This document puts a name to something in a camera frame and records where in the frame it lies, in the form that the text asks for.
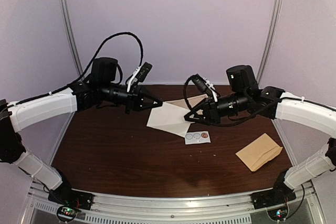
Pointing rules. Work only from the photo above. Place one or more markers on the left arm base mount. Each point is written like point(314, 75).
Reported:
point(76, 199)

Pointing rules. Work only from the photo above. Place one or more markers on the right small circuit board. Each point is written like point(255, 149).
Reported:
point(278, 214)

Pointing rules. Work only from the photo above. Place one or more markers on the small circuit board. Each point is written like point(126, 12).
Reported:
point(66, 214)
point(278, 214)

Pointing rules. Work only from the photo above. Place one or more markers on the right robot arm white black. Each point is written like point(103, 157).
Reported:
point(247, 101)

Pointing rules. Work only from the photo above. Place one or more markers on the front aluminium rail base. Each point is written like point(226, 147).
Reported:
point(234, 208)

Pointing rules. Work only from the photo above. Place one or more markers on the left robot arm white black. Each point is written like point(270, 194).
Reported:
point(98, 87)

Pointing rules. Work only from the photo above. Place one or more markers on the white sticker sheet with seal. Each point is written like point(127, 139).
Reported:
point(200, 137)

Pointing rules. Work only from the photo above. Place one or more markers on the left aluminium frame post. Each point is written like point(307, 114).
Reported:
point(71, 39)

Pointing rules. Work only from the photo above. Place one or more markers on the brown kraft envelope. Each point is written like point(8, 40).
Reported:
point(259, 152)

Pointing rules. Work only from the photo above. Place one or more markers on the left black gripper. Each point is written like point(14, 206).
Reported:
point(135, 101)

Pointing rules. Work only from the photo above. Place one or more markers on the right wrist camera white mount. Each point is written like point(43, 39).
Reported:
point(205, 86)

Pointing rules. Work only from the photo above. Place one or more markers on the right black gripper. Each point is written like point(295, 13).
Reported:
point(210, 113)

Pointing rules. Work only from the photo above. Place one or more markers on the left small circuit board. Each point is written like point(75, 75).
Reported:
point(66, 214)

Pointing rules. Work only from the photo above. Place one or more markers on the cream letter paper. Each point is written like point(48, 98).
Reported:
point(193, 101)
point(169, 118)

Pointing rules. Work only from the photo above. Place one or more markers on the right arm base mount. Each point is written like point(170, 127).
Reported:
point(269, 198)

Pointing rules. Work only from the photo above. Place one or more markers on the aluminium frame post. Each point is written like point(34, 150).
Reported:
point(71, 39)
point(276, 10)

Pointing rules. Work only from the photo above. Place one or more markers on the right aluminium frame post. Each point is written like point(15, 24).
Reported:
point(276, 10)

